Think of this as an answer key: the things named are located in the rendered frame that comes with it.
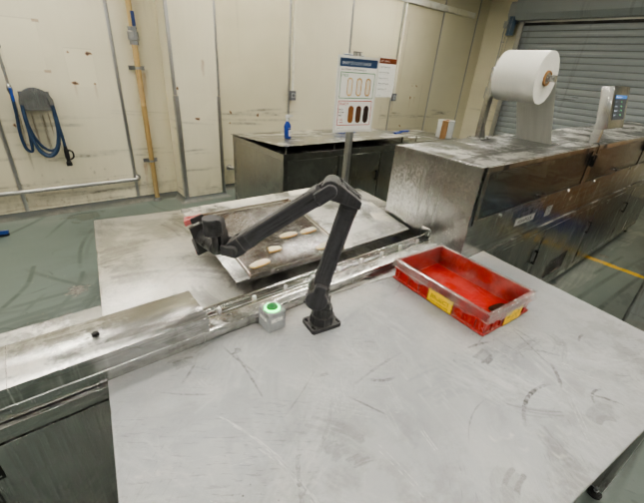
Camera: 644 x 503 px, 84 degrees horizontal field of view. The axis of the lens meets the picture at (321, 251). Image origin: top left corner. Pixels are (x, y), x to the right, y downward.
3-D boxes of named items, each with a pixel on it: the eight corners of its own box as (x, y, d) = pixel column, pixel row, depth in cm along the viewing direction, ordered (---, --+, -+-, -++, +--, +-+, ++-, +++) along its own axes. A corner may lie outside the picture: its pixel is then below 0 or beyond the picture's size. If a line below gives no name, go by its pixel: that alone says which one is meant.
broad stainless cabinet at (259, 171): (282, 251, 352) (284, 147, 305) (234, 217, 423) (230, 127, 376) (407, 217, 462) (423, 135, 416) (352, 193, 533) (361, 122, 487)
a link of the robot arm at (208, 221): (237, 257, 116) (245, 246, 123) (234, 225, 110) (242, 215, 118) (201, 254, 116) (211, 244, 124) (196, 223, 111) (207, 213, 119)
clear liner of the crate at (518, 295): (483, 339, 128) (491, 317, 123) (388, 276, 162) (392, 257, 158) (531, 311, 145) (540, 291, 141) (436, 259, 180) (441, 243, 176)
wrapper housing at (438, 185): (462, 263, 179) (489, 169, 157) (382, 226, 217) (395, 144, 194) (665, 171, 432) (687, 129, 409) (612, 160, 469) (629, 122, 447)
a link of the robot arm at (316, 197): (340, 197, 102) (342, 186, 112) (330, 181, 100) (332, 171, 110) (230, 263, 116) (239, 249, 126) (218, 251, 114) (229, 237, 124)
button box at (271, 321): (267, 342, 124) (267, 316, 119) (256, 329, 130) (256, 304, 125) (287, 333, 129) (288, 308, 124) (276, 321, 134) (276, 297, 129)
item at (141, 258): (147, 506, 147) (105, 357, 109) (121, 335, 233) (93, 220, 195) (447, 361, 233) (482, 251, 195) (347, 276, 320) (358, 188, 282)
